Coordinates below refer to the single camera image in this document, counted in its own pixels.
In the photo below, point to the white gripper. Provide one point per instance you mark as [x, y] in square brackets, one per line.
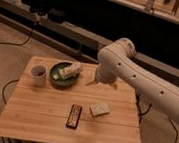
[101, 76]

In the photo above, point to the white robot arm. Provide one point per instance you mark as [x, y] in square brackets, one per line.
[114, 61]

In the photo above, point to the beige rectangular sponge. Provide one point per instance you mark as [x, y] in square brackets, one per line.
[98, 109]

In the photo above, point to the green round plate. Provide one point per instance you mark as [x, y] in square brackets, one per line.
[56, 80]

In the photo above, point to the dark rectangular chocolate bar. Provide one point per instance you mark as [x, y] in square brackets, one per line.
[74, 116]

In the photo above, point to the wooden slatted table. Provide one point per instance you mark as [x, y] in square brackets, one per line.
[83, 113]

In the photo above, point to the white ceramic mug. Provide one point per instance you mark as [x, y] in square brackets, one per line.
[38, 75]

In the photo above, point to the dark box on ledge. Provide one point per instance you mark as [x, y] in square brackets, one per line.
[56, 15]

